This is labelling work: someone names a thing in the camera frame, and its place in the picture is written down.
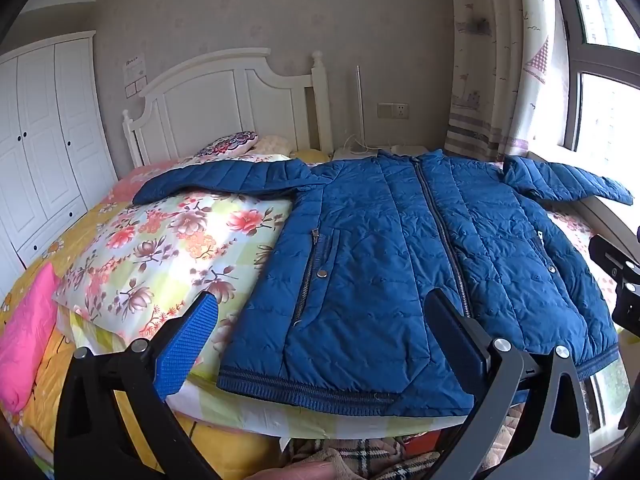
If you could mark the window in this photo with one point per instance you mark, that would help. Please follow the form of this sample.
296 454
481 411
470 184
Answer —
610 125

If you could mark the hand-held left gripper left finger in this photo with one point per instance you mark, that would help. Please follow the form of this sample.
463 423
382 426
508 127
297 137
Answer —
187 345

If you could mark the yellow pillow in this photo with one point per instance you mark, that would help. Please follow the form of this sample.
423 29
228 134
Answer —
310 155

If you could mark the white wardrobe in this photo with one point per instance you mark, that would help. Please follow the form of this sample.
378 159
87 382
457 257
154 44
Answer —
40 135

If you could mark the blue quilted jacket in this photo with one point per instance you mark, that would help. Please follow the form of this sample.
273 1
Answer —
380 260

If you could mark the wall power socket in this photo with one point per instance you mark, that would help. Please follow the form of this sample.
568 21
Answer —
402 111

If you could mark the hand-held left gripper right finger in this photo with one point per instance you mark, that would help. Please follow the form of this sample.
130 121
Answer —
460 340

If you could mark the slim white lamp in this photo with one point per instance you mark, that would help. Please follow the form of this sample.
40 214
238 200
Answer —
358 110

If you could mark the wall switch plate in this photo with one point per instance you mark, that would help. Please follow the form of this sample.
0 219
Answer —
386 110

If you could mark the pink pillow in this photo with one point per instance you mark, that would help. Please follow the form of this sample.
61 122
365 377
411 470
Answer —
25 340

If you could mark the printed striped curtain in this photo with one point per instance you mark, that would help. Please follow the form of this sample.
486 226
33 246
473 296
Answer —
480 60

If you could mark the purple patterned pillow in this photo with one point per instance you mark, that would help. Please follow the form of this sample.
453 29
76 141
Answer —
230 142

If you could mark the floral quilt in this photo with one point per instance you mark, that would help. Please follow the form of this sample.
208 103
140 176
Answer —
175 250

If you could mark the plaid cloth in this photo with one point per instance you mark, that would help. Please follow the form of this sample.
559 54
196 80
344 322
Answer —
360 452

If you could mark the paper wall note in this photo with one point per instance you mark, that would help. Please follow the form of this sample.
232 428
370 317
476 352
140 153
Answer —
135 66

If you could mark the white bed headboard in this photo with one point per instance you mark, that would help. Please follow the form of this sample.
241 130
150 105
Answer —
215 110

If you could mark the white nightstand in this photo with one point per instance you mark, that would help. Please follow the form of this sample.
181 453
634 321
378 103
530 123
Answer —
350 153

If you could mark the beige pillow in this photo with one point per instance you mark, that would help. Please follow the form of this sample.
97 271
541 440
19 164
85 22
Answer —
272 144

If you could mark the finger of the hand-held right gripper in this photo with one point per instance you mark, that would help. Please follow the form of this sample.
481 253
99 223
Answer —
612 255
629 305

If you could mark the bedside wall switch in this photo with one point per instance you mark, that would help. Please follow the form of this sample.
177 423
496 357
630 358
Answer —
136 87

